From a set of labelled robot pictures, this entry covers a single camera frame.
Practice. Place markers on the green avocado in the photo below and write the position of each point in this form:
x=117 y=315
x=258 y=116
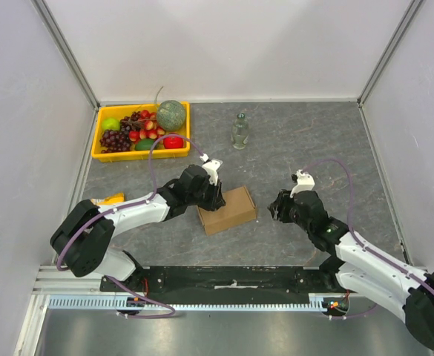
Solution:
x=144 y=145

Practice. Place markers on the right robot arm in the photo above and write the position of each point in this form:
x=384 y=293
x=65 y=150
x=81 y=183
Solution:
x=359 y=266

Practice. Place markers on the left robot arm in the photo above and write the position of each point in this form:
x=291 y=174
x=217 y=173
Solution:
x=83 y=240

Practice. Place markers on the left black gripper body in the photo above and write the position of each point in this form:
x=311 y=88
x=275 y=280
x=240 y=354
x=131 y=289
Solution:
x=207 y=197

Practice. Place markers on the yellow snack packet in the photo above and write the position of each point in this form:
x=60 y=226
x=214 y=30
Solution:
x=113 y=199

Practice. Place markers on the yellow plastic bin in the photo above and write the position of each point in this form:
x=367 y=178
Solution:
x=157 y=151

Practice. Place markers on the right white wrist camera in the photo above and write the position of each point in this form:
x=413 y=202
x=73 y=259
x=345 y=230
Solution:
x=303 y=182

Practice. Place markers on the dark purple grape bunch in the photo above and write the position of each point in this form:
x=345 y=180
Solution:
x=115 y=142

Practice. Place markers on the green netted melon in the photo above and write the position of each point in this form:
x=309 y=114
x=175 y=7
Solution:
x=171 y=115

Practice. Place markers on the red tomato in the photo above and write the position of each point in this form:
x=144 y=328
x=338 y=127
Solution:
x=173 y=142

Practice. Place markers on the green apple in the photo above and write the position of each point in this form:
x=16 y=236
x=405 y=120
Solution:
x=110 y=124

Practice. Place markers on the red cherry bunch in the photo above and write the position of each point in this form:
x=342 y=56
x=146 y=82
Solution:
x=141 y=125

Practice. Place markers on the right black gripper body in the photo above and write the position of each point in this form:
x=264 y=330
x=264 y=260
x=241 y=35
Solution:
x=285 y=208

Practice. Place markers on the clear glass bottle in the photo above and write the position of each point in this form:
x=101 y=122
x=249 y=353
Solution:
x=240 y=132

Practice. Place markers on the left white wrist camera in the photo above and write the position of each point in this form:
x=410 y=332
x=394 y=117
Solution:
x=212 y=167

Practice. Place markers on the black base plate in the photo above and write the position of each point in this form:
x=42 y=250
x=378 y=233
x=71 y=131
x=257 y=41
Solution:
x=232 y=284

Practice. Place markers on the brown cardboard box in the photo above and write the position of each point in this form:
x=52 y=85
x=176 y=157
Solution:
x=239 y=209

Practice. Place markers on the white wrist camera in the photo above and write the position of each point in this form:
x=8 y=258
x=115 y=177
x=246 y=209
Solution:
x=212 y=167
x=303 y=182

